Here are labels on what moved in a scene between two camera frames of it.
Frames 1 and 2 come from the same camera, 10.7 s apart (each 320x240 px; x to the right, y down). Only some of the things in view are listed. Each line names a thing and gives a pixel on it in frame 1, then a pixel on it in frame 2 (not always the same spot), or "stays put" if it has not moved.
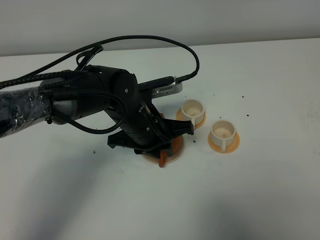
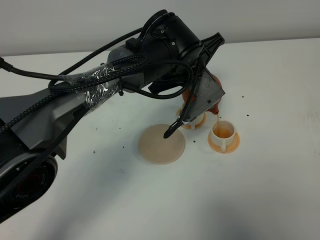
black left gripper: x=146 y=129 to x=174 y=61
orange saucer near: x=229 y=148 stays put
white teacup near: x=222 y=134 stays put
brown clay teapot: x=176 y=143 to x=187 y=93
